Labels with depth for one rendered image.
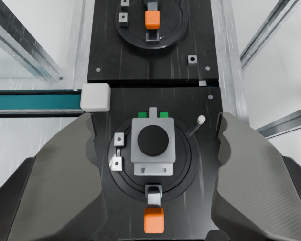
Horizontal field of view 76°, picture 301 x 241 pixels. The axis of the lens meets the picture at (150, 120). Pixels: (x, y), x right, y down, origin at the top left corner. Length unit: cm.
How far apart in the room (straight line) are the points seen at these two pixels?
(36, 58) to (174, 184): 28
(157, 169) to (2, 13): 26
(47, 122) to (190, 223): 32
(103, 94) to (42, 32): 34
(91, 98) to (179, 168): 18
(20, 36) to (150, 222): 28
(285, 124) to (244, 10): 39
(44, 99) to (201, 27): 33
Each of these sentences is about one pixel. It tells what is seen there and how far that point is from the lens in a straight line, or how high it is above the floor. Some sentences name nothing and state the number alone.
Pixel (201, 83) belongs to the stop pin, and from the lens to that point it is 37.
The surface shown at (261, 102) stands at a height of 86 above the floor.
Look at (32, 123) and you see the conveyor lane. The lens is 45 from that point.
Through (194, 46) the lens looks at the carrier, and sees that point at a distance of 40.
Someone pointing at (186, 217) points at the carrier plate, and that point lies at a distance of 32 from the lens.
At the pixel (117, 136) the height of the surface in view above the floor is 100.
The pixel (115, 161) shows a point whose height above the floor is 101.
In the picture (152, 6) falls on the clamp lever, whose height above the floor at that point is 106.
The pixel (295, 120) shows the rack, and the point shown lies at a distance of 33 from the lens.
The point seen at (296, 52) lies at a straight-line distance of 63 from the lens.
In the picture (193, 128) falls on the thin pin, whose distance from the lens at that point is 26.
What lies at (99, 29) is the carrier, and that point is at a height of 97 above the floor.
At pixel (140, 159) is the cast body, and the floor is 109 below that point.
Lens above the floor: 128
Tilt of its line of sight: 74 degrees down
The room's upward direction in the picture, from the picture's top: 3 degrees counter-clockwise
